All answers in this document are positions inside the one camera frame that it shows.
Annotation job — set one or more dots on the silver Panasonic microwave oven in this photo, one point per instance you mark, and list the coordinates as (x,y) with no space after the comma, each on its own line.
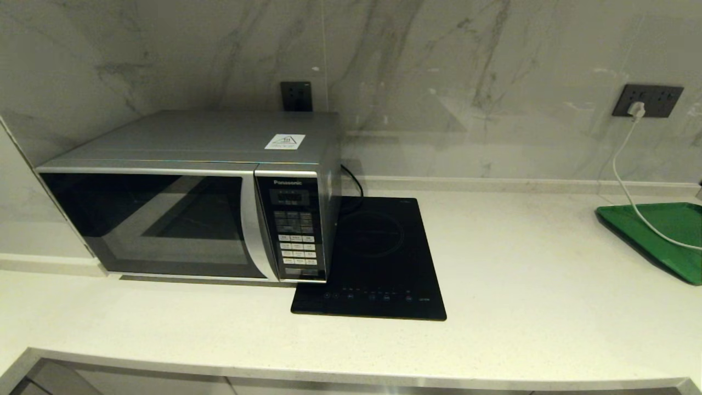
(192,137)

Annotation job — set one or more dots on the silver black microwave door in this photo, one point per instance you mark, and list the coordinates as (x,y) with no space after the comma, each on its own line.
(137,219)

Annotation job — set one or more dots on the black microwave control panel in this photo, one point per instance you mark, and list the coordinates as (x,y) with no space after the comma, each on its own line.
(293,219)

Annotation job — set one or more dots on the black induction cooktop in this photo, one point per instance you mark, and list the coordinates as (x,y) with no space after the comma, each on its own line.
(384,247)

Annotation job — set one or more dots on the white warning sticker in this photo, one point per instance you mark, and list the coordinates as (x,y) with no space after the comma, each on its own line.
(284,142)

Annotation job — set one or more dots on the grey base cabinet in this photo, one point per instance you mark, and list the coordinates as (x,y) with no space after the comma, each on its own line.
(137,387)

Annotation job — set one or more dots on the white power plug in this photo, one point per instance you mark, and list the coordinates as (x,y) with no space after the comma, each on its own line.
(637,110)

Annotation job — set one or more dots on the green plastic tray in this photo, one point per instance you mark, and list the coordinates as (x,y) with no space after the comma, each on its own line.
(680,219)

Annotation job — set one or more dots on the small black wall socket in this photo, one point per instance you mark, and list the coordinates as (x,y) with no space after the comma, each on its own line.
(296,96)

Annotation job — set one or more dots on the wide black wall socket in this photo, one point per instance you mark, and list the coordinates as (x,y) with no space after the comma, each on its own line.
(663,101)

